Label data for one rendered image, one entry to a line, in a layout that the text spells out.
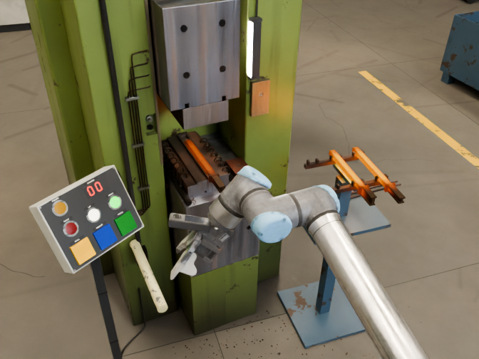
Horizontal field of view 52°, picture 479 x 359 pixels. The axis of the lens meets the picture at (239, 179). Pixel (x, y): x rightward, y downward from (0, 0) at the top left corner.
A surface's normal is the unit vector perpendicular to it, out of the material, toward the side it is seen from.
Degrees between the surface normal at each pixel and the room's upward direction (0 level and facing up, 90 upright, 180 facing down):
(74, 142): 90
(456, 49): 90
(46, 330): 0
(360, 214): 0
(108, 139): 90
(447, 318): 0
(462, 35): 90
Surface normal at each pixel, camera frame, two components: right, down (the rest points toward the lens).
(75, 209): 0.67, -0.07
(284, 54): 0.43, 0.54
